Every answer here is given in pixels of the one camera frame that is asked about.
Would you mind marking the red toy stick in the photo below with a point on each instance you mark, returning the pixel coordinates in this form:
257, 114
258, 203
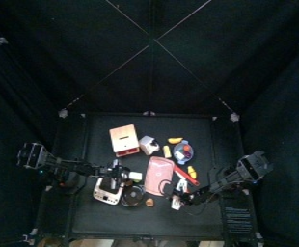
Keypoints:
186, 176

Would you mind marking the white toy rice cooker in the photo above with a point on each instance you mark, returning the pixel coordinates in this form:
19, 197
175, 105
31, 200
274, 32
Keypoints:
109, 195

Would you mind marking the yellow toy corn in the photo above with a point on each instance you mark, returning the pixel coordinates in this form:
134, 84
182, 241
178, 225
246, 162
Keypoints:
167, 151

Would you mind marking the yellow toy banana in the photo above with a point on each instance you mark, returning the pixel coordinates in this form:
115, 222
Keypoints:
175, 140

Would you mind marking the small white toy appliance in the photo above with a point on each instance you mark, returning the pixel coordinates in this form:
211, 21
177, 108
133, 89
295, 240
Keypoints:
149, 145

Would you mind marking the wooden toy box red base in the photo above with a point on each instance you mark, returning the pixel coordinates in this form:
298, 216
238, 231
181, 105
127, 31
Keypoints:
123, 139

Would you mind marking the white toy rice block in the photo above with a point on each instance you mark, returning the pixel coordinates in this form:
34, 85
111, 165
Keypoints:
135, 176

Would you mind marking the white toy packet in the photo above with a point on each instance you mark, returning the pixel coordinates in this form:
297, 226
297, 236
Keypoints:
182, 185

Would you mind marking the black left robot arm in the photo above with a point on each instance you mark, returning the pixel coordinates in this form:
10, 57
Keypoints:
62, 163

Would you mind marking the small brown toy food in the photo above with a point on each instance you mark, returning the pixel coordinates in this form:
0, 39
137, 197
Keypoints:
150, 202

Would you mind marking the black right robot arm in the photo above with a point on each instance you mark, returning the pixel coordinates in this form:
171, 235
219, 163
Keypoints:
238, 175

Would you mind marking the white toy food piece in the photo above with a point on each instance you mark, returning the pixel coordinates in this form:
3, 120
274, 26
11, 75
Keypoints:
179, 155

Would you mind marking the yellow orange toy food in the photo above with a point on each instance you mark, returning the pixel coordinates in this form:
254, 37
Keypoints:
193, 172

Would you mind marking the white toy card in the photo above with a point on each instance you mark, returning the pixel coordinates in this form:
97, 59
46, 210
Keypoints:
177, 204

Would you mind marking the purple toy food piece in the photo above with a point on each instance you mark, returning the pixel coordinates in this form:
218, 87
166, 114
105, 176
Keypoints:
187, 155

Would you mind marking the orange toy food piece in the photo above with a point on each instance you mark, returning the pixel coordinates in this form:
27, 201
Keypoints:
186, 148

